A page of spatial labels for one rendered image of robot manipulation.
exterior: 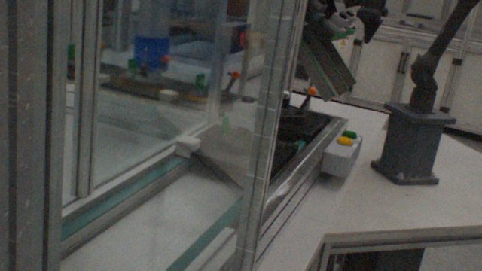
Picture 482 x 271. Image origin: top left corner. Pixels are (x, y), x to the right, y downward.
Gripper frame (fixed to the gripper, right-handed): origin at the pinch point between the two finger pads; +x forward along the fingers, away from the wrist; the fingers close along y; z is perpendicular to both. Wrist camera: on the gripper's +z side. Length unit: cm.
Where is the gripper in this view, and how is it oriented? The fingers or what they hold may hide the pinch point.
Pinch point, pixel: (368, 31)
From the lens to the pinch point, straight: 161.1
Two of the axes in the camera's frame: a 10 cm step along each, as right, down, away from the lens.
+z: -9.2, -2.4, 3.1
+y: -3.6, 2.6, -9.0
